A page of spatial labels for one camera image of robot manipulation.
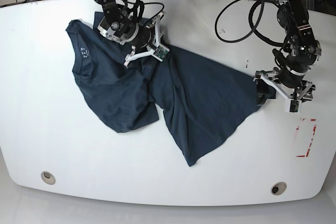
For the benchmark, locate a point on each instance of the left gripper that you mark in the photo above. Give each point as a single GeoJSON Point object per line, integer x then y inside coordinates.
{"type": "Point", "coordinates": [284, 83]}

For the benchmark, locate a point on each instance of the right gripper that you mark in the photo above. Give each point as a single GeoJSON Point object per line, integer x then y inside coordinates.
{"type": "Point", "coordinates": [148, 41]}

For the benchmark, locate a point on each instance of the dark blue t-shirt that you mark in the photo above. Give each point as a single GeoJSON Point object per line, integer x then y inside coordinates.
{"type": "Point", "coordinates": [203, 101]}

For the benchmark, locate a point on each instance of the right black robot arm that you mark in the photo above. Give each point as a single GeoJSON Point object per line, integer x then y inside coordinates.
{"type": "Point", "coordinates": [122, 24]}

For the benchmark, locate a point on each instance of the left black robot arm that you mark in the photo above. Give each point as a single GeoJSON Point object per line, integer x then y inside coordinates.
{"type": "Point", "coordinates": [294, 57]}

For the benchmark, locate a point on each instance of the red tape rectangle marking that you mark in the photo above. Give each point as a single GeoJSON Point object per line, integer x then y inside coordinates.
{"type": "Point", "coordinates": [303, 137]}

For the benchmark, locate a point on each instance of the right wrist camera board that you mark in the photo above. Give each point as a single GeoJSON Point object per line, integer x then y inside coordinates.
{"type": "Point", "coordinates": [160, 53]}

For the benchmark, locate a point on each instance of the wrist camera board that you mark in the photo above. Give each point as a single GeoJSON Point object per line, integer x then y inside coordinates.
{"type": "Point", "coordinates": [160, 53]}
{"type": "Point", "coordinates": [293, 106]}

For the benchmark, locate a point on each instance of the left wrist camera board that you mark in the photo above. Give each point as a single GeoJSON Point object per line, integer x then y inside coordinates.
{"type": "Point", "coordinates": [293, 106]}

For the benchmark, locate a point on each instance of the right table cable grommet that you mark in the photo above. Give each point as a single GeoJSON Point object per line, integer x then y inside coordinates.
{"type": "Point", "coordinates": [279, 188]}

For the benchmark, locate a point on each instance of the table cable grommet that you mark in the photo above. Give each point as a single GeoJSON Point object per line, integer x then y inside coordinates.
{"type": "Point", "coordinates": [279, 188]}
{"type": "Point", "coordinates": [48, 178]}

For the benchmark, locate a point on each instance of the left table cable grommet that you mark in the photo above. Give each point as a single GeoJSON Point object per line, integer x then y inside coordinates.
{"type": "Point", "coordinates": [48, 178]}

